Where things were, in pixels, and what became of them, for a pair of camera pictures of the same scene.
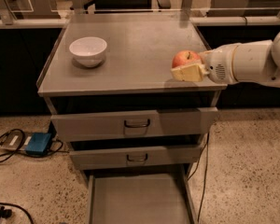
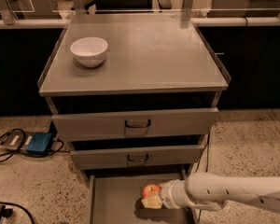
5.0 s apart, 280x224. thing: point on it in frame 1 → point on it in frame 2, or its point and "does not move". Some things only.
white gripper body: x=217 y=64 → x=166 y=195
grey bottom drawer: x=141 y=197 does not move
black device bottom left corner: x=1 y=212 does not move
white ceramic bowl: x=88 y=51 does not move
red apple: x=185 y=57 → x=150 y=189
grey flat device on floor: x=15 y=140 does not move
